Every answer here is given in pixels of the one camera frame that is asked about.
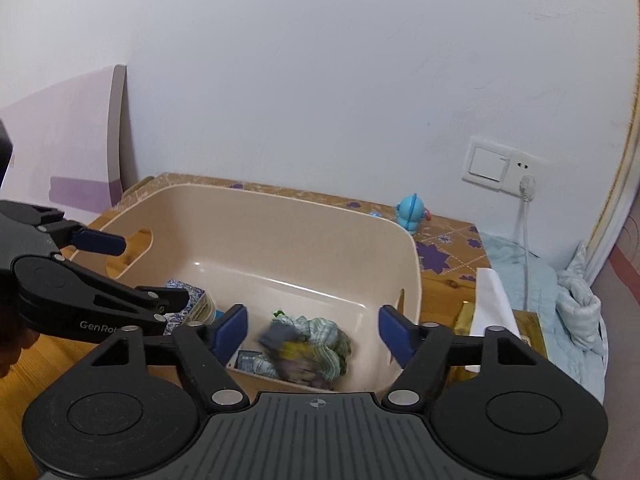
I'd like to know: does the light blue blanket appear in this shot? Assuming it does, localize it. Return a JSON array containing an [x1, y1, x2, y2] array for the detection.
[[475, 232, 609, 403]]

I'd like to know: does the green checked cloth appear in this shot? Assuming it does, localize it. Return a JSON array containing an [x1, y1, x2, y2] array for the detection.
[[257, 314, 354, 392]]

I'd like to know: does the person's left hand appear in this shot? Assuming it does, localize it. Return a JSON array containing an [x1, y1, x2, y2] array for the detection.
[[0, 327, 37, 379]]

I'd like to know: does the white curved frame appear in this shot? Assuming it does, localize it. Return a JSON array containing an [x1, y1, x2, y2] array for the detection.
[[584, 107, 640, 288]]

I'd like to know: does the white plug with cable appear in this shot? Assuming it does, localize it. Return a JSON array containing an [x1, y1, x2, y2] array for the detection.
[[514, 174, 539, 312]]

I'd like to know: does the dark blue small packet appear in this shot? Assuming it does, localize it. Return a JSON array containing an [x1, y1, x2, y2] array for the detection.
[[234, 349, 262, 376]]

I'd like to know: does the blue toy figure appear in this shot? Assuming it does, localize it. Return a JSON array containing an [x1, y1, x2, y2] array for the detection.
[[395, 193, 434, 236]]

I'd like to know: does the white tissue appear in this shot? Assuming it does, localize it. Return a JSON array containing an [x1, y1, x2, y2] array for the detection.
[[472, 267, 522, 337]]

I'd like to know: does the small round tin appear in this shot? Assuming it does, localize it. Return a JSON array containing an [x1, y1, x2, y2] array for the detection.
[[192, 293, 227, 323]]

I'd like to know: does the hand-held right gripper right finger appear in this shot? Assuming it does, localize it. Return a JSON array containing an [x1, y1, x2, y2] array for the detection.
[[377, 304, 549, 413]]

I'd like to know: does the gold tissue box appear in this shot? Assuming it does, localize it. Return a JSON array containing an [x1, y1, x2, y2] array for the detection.
[[452, 301, 549, 387]]

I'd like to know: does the beige plastic basin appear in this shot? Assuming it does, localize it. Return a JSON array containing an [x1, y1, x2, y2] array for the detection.
[[67, 183, 424, 397]]

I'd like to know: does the blue white patterned box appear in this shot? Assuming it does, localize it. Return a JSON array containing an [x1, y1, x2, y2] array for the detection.
[[164, 279, 207, 322]]

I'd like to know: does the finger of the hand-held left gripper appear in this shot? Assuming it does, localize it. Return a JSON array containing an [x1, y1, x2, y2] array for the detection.
[[60, 259, 191, 344], [47, 219, 128, 257]]

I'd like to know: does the white wall switch socket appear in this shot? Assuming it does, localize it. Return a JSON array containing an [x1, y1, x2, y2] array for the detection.
[[462, 135, 551, 195]]

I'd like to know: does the pink purple wooden board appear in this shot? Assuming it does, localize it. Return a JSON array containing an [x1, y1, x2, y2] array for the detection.
[[0, 64, 138, 217]]

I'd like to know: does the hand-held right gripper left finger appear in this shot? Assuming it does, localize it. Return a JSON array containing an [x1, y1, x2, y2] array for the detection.
[[87, 304, 252, 413]]

